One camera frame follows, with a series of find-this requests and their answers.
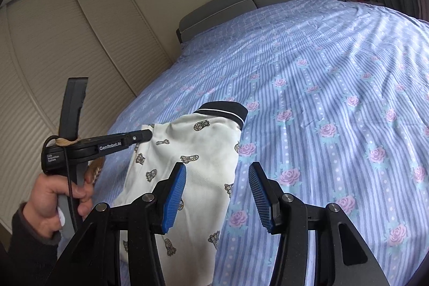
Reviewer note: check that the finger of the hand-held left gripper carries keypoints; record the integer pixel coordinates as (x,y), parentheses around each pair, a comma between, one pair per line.
(142,136)

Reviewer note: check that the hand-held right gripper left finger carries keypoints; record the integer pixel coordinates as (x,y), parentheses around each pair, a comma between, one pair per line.
(174,195)

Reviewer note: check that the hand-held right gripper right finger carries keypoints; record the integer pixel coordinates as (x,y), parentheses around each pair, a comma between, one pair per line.
(259,195)

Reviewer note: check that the bed with blue floral sheet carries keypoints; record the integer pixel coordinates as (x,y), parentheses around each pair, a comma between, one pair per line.
(318,88)

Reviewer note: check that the person's left hand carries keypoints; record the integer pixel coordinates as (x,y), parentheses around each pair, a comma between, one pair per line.
(43,199)

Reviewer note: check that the person's left forearm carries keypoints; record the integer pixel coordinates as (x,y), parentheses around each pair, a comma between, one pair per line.
(30,249)

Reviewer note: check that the cream printed polo shirt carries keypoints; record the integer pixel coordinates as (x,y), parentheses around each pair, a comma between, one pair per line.
(201,145)

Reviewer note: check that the cream louvred wardrobe door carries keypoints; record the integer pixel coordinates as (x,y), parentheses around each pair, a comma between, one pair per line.
(117,31)
(50,65)
(16,138)

